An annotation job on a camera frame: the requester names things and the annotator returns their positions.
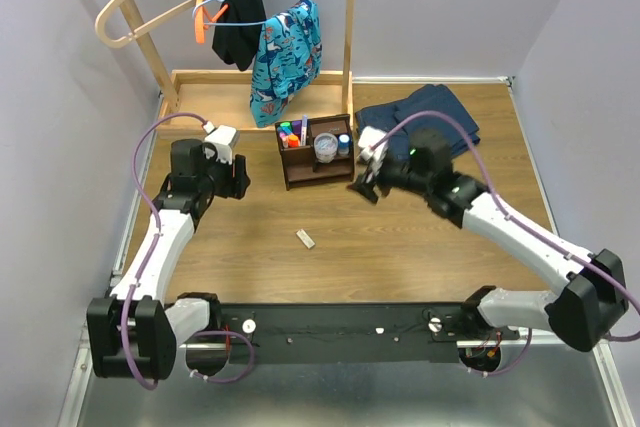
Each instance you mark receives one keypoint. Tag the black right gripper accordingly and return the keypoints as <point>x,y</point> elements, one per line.
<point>365,188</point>

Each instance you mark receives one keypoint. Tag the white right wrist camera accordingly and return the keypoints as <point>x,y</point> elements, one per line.
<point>373,145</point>

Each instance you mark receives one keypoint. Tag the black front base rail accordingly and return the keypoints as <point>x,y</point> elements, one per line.
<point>272,334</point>

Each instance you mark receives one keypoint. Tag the clear paper clip jar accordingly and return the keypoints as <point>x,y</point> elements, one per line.
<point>325,147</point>

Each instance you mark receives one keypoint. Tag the black highlighter orange cap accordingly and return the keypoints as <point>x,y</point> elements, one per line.
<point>293,141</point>

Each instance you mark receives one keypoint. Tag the wooden clothes rack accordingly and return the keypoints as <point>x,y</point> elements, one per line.
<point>221,94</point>

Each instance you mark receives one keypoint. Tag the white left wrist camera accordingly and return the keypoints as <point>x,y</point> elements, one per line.
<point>219,142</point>

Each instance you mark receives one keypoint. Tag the folded blue jeans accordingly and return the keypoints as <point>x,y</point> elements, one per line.
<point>437,98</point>

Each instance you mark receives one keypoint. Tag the grey blue glue stick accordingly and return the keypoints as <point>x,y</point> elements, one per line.
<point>344,145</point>

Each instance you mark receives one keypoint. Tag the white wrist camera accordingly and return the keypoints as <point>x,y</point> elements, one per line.
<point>219,142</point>
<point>373,145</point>

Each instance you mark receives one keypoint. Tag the aluminium frame rail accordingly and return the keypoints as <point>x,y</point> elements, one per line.
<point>412,364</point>

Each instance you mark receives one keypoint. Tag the black hanging garment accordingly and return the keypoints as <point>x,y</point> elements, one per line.
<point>237,44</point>

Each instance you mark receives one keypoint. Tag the white eraser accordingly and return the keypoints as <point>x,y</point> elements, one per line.
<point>304,237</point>

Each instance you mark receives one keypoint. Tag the blue patterned shorts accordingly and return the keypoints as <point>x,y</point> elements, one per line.
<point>288,59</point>

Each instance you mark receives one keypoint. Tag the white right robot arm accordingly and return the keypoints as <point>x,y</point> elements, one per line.
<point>584,298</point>

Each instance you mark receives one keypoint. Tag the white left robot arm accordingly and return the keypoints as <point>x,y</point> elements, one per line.
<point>132,332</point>

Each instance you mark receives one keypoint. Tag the dark wooden desk organizer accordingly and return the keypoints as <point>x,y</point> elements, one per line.
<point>299,164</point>

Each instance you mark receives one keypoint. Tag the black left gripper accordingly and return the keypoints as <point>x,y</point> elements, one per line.
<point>236,185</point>

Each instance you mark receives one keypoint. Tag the white marker lavender cap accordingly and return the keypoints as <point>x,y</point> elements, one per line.
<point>304,130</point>

